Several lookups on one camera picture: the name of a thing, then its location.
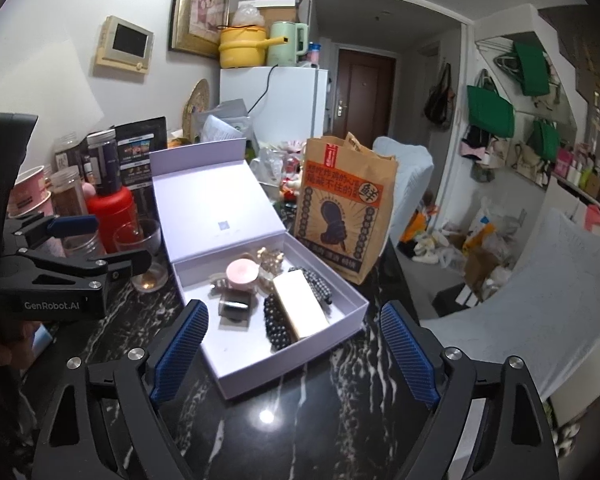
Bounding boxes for pale blue roll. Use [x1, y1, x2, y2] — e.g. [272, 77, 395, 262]
[32, 325, 56, 356]

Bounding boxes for wall intercom panel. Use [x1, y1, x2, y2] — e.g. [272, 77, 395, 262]
[96, 15, 155, 76]

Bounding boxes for brown door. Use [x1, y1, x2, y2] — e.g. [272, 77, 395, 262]
[336, 46, 397, 143]

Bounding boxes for yellow pot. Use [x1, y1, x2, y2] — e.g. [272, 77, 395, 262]
[217, 25, 288, 69]

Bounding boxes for clear glass cup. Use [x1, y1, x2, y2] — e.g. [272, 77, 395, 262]
[112, 218, 170, 293]

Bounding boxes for white plastic bag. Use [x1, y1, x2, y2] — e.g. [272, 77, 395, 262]
[467, 195, 511, 256]

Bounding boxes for red canister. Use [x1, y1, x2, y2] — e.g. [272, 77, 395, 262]
[86, 185, 136, 253]

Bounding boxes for dark hanging bag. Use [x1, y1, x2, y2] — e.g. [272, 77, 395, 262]
[424, 62, 456, 128]

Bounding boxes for gold cardboard box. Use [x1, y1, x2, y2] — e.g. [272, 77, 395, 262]
[271, 272, 331, 339]

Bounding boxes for small dark box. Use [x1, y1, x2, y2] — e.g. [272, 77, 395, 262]
[219, 296, 254, 331]

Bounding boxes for brown-filled spice jar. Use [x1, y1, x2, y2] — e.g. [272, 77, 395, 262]
[50, 165, 90, 218]

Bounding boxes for white refrigerator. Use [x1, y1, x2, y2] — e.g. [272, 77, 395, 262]
[219, 65, 329, 148]

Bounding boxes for black white gingham scrunchie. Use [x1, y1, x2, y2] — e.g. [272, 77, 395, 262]
[262, 266, 336, 352]

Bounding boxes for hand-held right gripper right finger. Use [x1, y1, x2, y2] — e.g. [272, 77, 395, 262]
[379, 301, 561, 480]

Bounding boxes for clear lid jar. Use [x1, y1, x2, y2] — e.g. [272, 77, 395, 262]
[54, 132, 81, 171]

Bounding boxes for colourful small items pile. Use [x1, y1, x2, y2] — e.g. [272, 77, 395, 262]
[252, 139, 308, 206]

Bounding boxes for open brown carton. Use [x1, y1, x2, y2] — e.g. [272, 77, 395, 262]
[462, 250, 501, 291]

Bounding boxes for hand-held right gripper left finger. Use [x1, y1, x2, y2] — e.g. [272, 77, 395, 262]
[30, 299, 211, 480]

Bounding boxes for gold framed picture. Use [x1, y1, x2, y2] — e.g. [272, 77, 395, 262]
[168, 0, 232, 58]

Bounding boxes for pink round case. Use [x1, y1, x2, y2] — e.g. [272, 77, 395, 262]
[226, 258, 259, 287]

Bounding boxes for clear plastic bag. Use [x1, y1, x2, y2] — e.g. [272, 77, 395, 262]
[230, 2, 266, 28]

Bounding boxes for woven round mat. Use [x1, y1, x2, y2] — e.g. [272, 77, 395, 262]
[182, 79, 211, 136]

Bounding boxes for grey paper bag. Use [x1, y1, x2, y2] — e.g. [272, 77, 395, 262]
[192, 100, 253, 143]

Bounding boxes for black display card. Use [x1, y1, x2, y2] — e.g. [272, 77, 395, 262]
[117, 116, 168, 188]

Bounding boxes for white slippers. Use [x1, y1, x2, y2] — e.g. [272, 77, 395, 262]
[550, 420, 582, 457]

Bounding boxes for person's left hand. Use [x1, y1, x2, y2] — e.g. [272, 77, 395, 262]
[0, 320, 38, 368]

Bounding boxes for green tote bag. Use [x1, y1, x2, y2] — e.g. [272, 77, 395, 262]
[466, 85, 515, 138]

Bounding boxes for orange bag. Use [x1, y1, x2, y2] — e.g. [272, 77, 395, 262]
[400, 210, 426, 246]

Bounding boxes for orange-filled glass jar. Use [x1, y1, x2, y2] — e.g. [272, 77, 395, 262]
[62, 232, 106, 259]

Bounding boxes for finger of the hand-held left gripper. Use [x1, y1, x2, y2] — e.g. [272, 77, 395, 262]
[9, 214, 99, 252]
[20, 247, 153, 287]

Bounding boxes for printed brown paper bag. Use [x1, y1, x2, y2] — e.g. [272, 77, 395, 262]
[294, 132, 398, 285]

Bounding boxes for purple gift box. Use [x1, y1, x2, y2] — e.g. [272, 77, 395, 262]
[149, 138, 368, 401]

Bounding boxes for black cable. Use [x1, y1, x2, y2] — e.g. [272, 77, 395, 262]
[247, 65, 276, 113]

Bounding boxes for dark jar silver lid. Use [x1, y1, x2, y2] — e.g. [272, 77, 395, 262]
[86, 129, 121, 196]

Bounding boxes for pale green kettle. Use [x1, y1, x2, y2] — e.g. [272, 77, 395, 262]
[267, 21, 309, 67]

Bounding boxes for row of bottles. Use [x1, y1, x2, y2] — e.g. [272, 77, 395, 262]
[552, 142, 600, 211]

